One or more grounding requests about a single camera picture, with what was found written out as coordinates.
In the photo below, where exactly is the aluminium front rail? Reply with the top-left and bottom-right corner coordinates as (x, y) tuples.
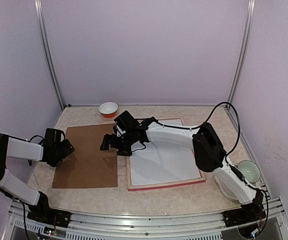
(1, 198), (288, 240)

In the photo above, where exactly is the right aluminium corner post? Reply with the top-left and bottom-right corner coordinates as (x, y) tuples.
(227, 0), (256, 104)

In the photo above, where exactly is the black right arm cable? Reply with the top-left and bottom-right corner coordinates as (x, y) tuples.
(133, 101), (270, 226)

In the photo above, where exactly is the red dark sunset photo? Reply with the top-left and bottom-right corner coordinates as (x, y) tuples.
(130, 119), (202, 186)

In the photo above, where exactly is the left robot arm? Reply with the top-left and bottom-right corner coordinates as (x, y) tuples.
(0, 128), (75, 223)

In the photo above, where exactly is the aluminium corner post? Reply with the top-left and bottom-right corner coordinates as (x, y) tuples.
(33, 0), (67, 111)
(227, 0), (256, 104)

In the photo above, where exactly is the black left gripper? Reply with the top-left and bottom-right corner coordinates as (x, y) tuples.
(49, 139), (75, 167)

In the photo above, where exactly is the green ceramic bowl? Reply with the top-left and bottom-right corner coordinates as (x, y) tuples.
(237, 160), (261, 184)

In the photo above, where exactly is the white swirl plate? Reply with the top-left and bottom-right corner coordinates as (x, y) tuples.
(214, 172), (260, 202)

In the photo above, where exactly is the brown cardboard backing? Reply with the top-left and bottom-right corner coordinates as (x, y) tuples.
(52, 123), (118, 189)

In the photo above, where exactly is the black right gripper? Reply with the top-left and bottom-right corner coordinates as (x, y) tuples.
(100, 130), (135, 157)

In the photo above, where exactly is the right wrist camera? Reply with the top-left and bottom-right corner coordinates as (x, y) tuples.
(113, 121), (125, 137)

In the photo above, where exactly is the left aluminium corner post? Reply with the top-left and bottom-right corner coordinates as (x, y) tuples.
(33, 0), (67, 111)

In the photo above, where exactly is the orange white bowl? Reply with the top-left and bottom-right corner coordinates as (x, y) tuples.
(98, 102), (119, 118)

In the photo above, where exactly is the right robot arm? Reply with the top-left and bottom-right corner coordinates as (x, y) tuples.
(100, 110), (264, 222)

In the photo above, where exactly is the pink wooden picture frame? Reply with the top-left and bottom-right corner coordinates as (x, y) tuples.
(126, 118), (206, 191)

